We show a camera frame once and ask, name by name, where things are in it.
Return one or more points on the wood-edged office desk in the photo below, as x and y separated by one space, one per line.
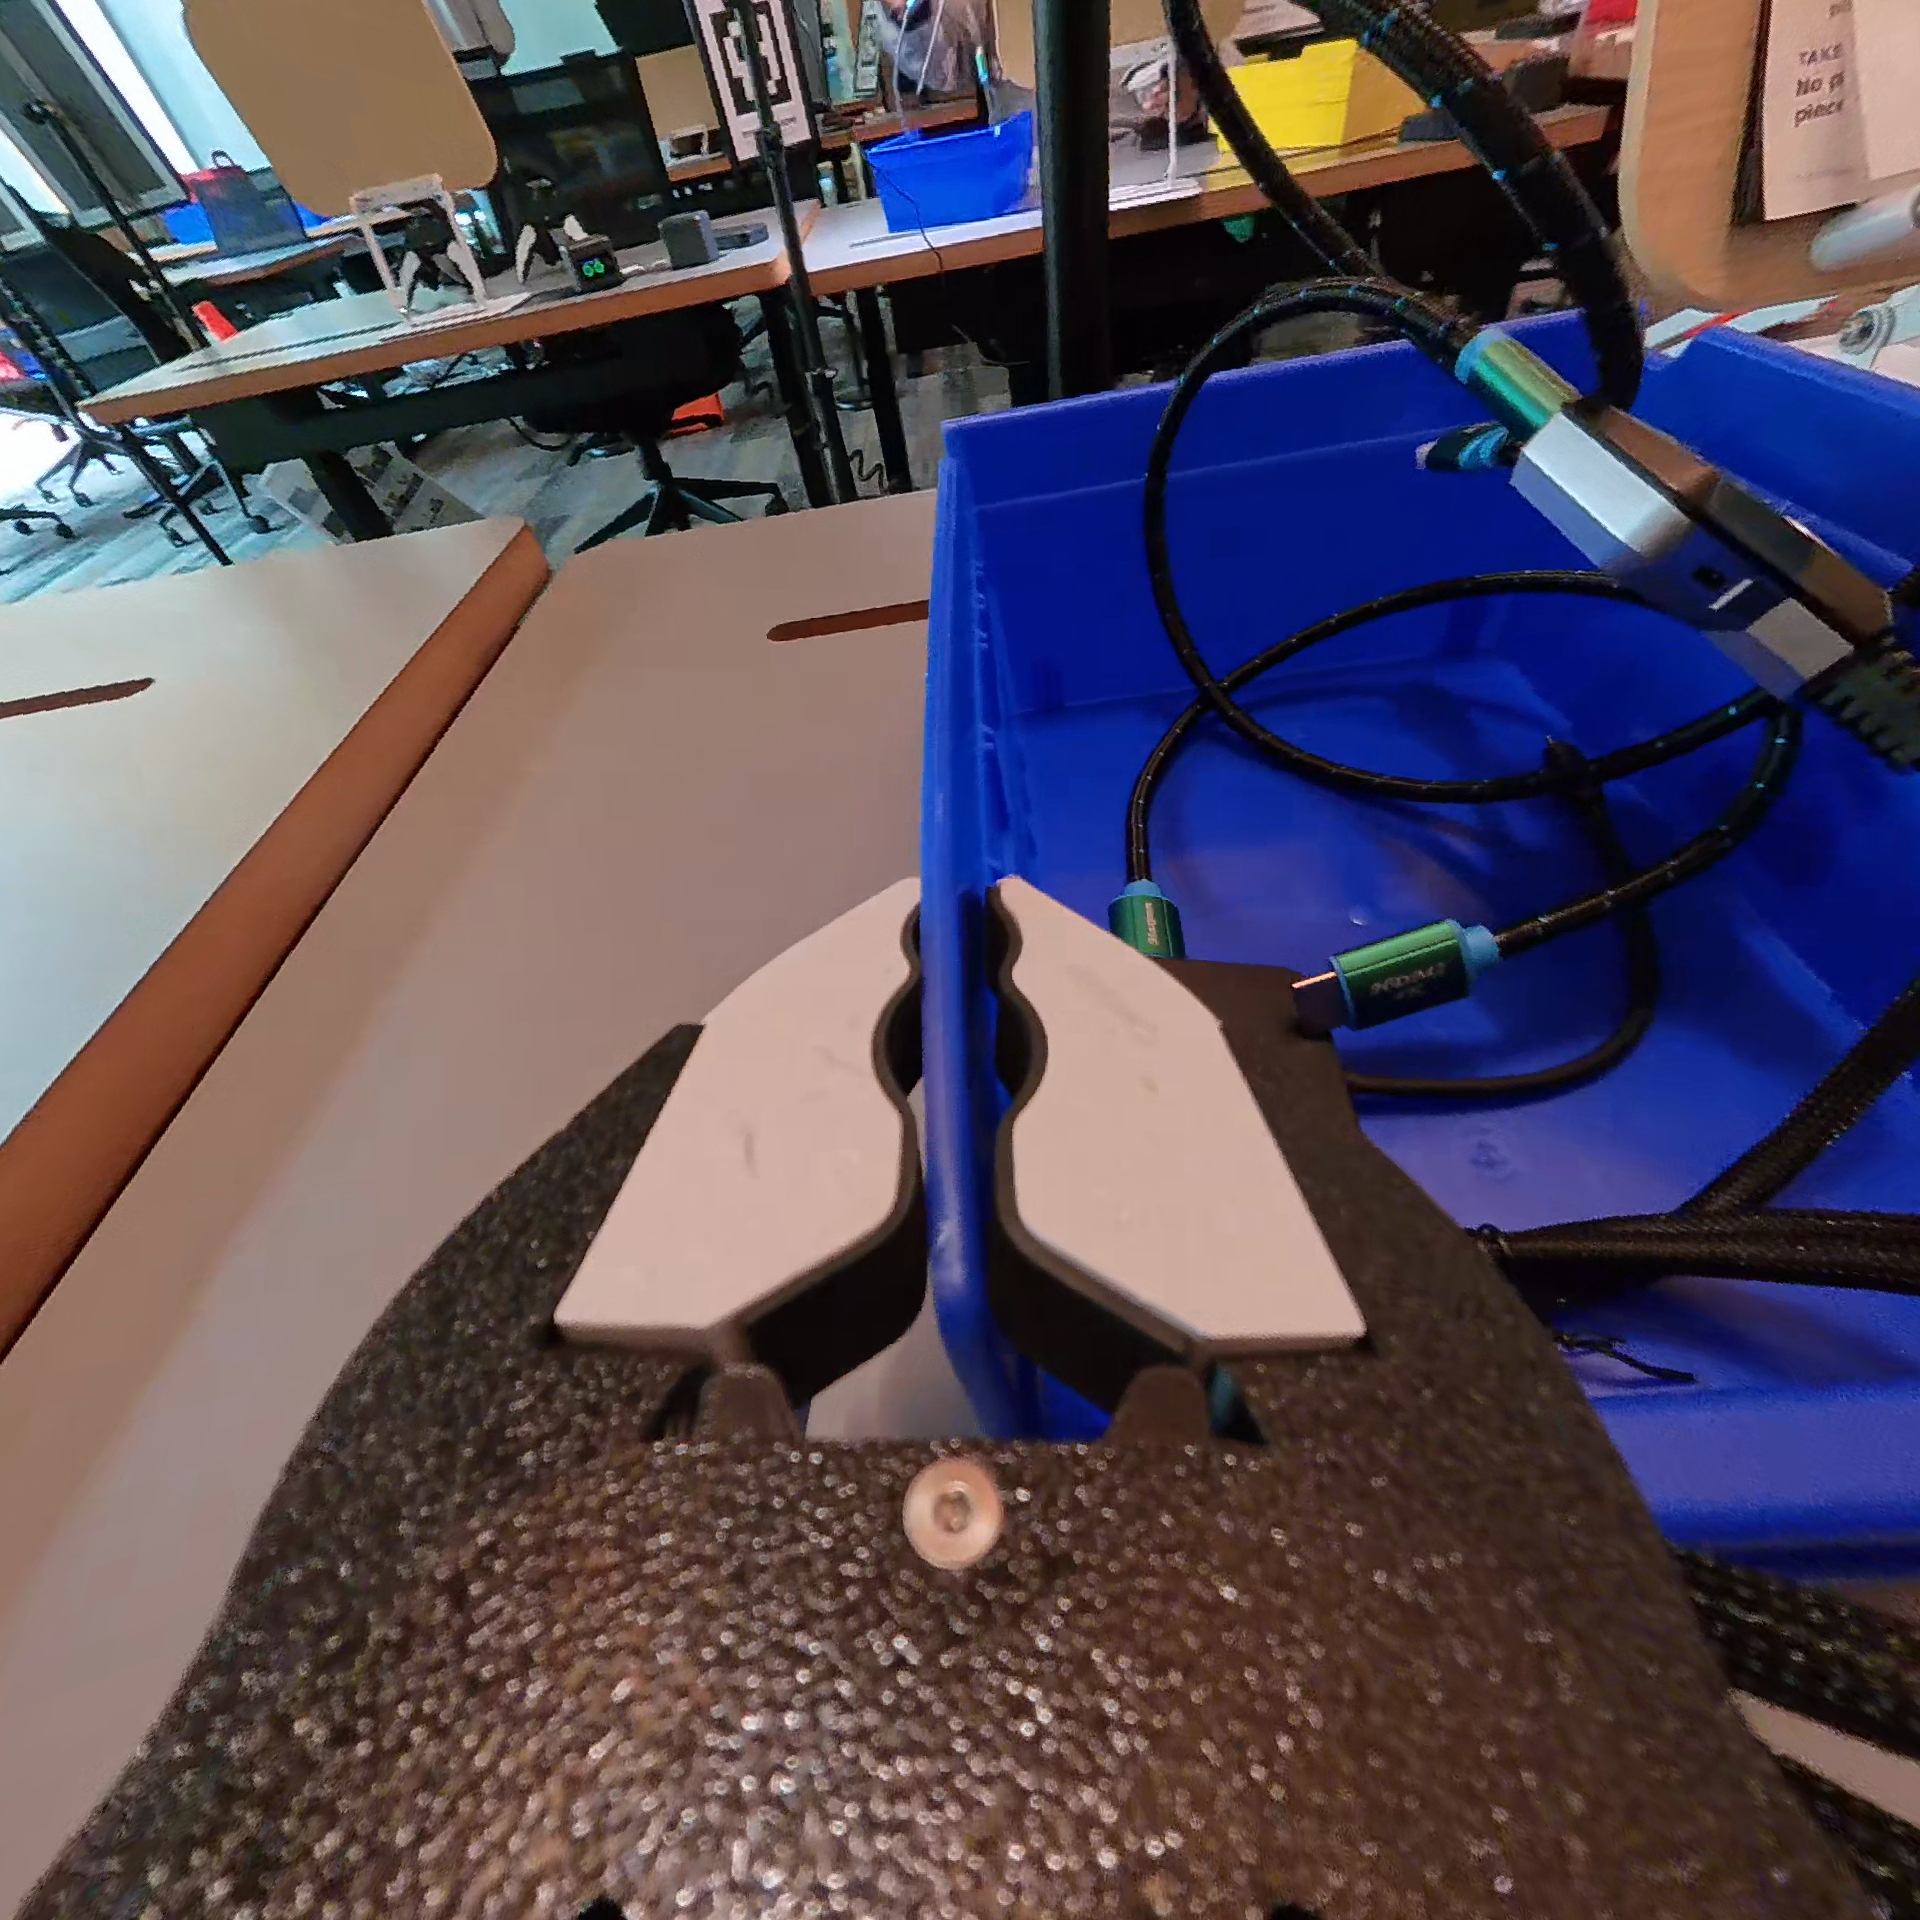
451 338

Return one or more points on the small green-display device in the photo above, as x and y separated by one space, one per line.
596 265

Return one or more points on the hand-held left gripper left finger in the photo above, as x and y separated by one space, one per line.
751 1171

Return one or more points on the black flat adapter box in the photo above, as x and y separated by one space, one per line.
1261 1020

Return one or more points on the blue plastic bin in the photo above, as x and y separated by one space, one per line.
1321 839
955 171

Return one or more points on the black tripod pole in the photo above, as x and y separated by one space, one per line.
1078 194

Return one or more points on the black HDMI switch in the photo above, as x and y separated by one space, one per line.
1694 511

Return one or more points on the printed marker board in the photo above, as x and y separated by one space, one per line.
751 67

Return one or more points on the clear acrylic stand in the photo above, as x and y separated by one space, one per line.
422 248

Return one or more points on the black office chair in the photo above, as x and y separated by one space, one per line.
646 381

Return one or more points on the yellow plastic bin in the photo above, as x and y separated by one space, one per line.
1321 98

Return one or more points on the laminated instruction sheet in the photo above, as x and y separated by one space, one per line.
1823 105

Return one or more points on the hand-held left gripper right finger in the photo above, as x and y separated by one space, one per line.
1172 1185

